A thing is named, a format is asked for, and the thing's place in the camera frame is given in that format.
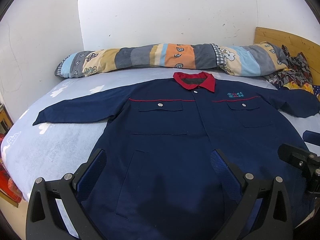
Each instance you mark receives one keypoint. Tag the patterned clothes pile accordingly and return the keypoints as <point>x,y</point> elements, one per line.
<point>296,74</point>

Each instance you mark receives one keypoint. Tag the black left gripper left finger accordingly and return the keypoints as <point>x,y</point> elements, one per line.
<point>44,220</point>

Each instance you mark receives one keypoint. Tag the red object beside bed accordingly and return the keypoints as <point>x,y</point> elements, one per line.
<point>8,186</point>

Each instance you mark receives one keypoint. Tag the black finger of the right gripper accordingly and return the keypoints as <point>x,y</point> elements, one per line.
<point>307,162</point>

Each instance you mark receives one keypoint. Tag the navy work jacket red collar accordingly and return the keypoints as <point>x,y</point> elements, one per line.
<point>159,181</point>

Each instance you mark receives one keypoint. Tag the wooden bedside furniture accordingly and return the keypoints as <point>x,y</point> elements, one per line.
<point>5,120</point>

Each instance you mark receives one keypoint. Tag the colourful patchwork rolled quilt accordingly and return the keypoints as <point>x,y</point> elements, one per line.
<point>256,60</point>

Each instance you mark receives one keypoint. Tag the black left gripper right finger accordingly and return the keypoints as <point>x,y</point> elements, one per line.
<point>262,206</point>

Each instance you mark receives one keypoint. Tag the wooden headboard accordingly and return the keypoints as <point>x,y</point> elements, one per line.
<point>295,44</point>

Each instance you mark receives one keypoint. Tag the light blue cloud bedsheet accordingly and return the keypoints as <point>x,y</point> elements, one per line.
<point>51,150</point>

